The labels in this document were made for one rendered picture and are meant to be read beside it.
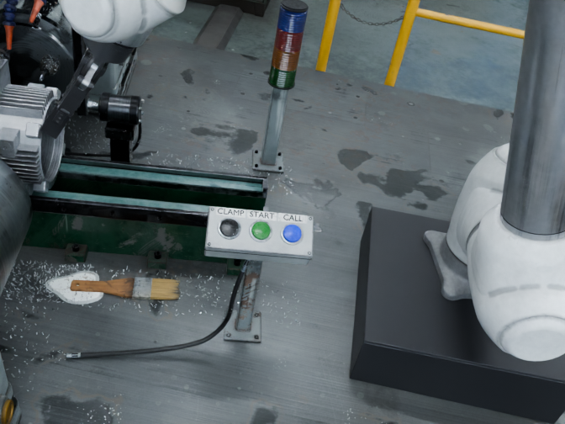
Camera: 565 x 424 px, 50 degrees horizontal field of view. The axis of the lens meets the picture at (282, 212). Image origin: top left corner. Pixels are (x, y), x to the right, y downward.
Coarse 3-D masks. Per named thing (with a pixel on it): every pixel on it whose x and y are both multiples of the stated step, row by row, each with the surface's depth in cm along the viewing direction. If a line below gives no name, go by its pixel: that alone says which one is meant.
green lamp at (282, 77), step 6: (270, 72) 139; (276, 72) 137; (282, 72) 137; (288, 72) 137; (294, 72) 138; (270, 78) 140; (276, 78) 138; (282, 78) 138; (288, 78) 138; (294, 78) 140; (276, 84) 139; (282, 84) 139; (288, 84) 139
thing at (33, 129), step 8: (48, 88) 114; (56, 88) 114; (56, 96) 114; (32, 128) 105; (40, 128) 106; (32, 136) 105; (40, 136) 106; (64, 144) 123; (64, 152) 124; (40, 184) 112; (48, 184) 114; (40, 192) 114
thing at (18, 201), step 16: (0, 160) 91; (0, 176) 89; (16, 176) 93; (0, 192) 88; (16, 192) 92; (0, 208) 87; (16, 208) 91; (0, 224) 86; (16, 224) 90; (0, 240) 85; (16, 240) 91; (0, 256) 85; (16, 256) 92; (0, 272) 85; (0, 288) 86
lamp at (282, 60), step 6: (276, 48) 135; (276, 54) 135; (282, 54) 134; (288, 54) 134; (294, 54) 135; (276, 60) 136; (282, 60) 135; (288, 60) 135; (294, 60) 136; (276, 66) 137; (282, 66) 136; (288, 66) 136; (294, 66) 137
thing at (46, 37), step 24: (0, 0) 125; (24, 0) 123; (48, 0) 126; (0, 24) 121; (24, 24) 121; (48, 24) 122; (0, 48) 124; (24, 48) 125; (48, 48) 125; (24, 72) 128; (48, 72) 124; (72, 72) 128
